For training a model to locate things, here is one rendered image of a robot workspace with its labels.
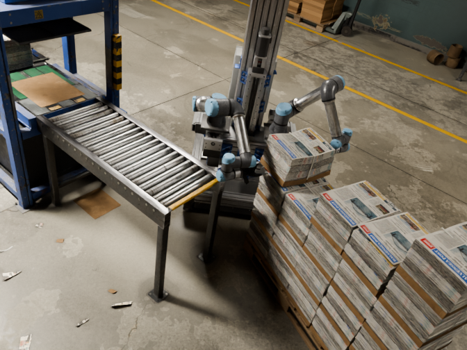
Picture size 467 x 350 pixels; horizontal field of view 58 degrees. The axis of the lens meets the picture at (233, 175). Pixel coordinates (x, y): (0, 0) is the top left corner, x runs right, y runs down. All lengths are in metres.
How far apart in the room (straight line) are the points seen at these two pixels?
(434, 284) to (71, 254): 2.43
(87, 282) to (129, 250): 0.40
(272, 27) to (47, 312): 2.44
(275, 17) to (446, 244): 1.88
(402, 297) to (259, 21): 2.01
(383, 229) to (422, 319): 0.49
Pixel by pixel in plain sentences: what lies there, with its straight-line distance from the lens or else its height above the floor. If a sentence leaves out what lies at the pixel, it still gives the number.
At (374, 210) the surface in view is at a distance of 2.48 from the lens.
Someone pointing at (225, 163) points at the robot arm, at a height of 0.98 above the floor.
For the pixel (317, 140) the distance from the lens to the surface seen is 2.90.
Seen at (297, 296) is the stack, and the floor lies 0.24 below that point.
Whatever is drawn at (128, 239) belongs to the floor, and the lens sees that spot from 3.45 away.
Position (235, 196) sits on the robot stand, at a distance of 3.57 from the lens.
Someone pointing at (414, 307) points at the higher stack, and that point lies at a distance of 2.20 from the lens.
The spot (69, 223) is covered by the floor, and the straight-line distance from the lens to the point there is 3.61.
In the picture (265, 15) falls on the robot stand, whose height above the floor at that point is 1.64.
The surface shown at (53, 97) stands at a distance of 3.60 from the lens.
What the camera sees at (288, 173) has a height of 0.96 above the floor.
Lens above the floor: 2.52
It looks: 37 degrees down
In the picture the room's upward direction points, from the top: 11 degrees clockwise
